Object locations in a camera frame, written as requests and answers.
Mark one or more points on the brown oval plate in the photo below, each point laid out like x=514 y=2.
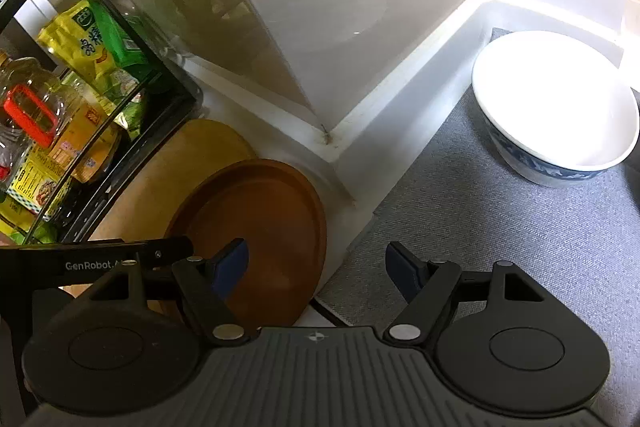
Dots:
x=270 y=227

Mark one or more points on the yellow green snack packet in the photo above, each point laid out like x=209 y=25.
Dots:
x=82 y=39

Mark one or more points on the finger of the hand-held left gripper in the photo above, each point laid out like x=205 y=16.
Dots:
x=172 y=247

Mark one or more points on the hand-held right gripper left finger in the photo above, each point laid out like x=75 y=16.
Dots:
x=231 y=263

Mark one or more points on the black metal storage rack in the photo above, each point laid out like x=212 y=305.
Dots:
x=125 y=157

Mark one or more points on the grey table mat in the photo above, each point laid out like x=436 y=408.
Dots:
x=500 y=227

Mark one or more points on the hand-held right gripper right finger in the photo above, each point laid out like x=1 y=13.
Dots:
x=400 y=268

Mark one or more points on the wooden cutting board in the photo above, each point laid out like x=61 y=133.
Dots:
x=165 y=167

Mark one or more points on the yellow labelled packet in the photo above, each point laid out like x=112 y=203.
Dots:
x=75 y=142

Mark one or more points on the white bowl with blue pattern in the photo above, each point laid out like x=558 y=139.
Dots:
x=555 y=107

